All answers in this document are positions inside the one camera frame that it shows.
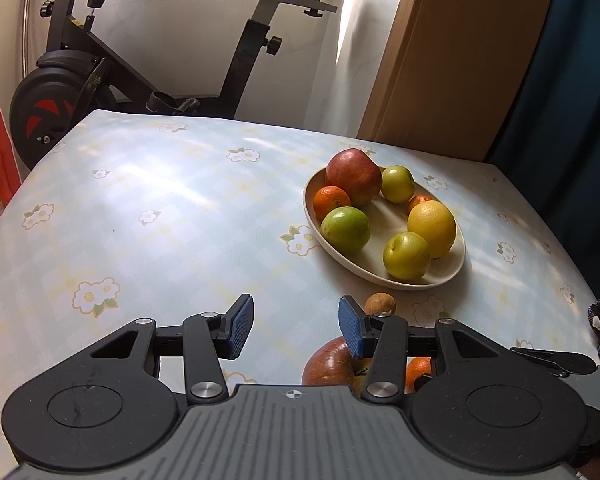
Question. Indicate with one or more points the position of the wooden panel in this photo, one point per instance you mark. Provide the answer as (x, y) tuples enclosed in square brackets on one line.
[(455, 60)]

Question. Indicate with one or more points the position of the yellow-green orange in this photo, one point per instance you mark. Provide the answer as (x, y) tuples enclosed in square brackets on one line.
[(406, 256)]

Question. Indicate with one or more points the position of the green apple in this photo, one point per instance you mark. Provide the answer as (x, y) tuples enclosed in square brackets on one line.
[(345, 228)]

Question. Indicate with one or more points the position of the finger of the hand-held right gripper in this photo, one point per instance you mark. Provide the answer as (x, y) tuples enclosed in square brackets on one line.
[(570, 363)]

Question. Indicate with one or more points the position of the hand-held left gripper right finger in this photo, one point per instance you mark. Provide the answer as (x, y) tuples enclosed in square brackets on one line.
[(350, 325)]

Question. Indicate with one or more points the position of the dark blue curtain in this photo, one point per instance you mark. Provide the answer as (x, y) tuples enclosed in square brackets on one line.
[(570, 110)]

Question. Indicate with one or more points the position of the black exercise bike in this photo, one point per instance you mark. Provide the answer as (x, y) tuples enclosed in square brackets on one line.
[(55, 110)]

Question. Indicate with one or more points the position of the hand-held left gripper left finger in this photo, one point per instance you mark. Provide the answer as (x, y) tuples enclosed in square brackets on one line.
[(242, 325)]

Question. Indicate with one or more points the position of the small green lime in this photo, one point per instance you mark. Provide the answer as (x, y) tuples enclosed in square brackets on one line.
[(398, 183)]

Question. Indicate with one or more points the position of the beige round plate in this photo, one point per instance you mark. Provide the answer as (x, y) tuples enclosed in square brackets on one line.
[(372, 264)]

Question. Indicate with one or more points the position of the dark red apple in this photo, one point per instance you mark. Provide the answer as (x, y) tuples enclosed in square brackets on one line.
[(352, 175)]

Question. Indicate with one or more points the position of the large red yellow apple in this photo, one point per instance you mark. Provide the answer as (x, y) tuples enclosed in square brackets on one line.
[(327, 365)]

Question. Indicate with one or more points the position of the small brown fruit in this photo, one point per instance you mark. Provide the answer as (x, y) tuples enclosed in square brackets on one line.
[(380, 304)]

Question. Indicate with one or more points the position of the yellow orange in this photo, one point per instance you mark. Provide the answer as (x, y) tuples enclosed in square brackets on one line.
[(431, 230)]

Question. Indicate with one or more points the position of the orange tangerine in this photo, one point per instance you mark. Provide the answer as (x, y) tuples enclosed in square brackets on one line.
[(332, 200), (417, 202), (416, 370)]

